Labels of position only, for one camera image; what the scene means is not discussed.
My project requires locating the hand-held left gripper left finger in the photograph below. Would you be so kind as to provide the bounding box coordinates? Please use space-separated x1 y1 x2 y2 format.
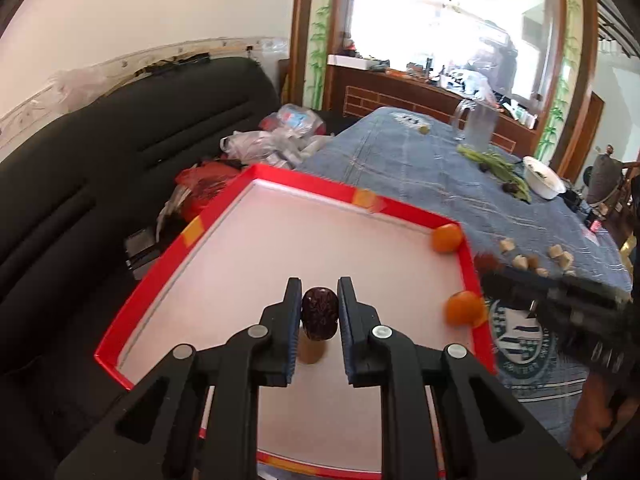
55 276 303 480

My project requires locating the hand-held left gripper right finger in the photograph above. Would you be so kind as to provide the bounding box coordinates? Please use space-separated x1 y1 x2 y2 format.
337 276 582 480

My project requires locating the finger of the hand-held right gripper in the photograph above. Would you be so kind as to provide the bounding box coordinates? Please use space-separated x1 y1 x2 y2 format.
481 269 552 319

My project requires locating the orange mandarin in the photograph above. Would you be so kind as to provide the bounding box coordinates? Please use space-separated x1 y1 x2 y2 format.
431 223 463 254
445 290 488 327

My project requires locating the red shallow box tray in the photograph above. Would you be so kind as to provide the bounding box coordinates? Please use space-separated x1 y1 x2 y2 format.
94 163 498 480

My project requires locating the person's right hand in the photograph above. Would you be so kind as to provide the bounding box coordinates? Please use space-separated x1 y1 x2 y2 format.
567 372 640 463

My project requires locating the white bowl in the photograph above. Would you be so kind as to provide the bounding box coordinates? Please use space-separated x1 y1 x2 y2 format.
521 156 567 200

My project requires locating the green beans bunch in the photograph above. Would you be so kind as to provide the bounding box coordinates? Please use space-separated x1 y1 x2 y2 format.
457 145 533 204

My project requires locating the grey rounded object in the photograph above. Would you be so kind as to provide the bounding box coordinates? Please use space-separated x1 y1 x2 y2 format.
585 145 626 206

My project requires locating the blue plaid tablecloth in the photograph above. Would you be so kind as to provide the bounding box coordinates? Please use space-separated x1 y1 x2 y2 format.
295 106 633 441

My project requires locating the glass pitcher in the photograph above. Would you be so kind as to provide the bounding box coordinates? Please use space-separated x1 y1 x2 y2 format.
452 99 501 153

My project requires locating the red plastic bag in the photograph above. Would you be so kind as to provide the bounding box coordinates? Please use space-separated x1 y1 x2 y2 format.
175 162 246 221

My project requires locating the black flat box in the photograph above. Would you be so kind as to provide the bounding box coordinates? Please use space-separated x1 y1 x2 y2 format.
125 230 161 270

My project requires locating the white plastic bag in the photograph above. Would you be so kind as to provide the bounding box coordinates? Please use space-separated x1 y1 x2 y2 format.
220 130 321 171

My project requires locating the clear bag of packets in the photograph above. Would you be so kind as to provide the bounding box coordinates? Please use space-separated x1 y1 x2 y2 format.
260 104 326 136

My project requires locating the wooden cabinet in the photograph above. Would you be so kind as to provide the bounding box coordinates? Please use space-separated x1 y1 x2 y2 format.
325 55 541 157

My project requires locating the black sofa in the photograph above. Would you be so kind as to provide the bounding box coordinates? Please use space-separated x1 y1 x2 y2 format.
0 56 283 480

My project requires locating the white long box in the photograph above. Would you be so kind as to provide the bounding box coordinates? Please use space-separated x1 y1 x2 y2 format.
327 55 382 72

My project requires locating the dark stair railing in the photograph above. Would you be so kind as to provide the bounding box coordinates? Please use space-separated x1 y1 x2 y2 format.
597 0 640 58

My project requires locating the clear plastic sheet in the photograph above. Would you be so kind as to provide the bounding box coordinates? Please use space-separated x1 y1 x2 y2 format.
47 66 108 98

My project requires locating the bamboo print wooden frame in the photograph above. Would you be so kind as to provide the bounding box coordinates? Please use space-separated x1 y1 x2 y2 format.
289 0 601 181

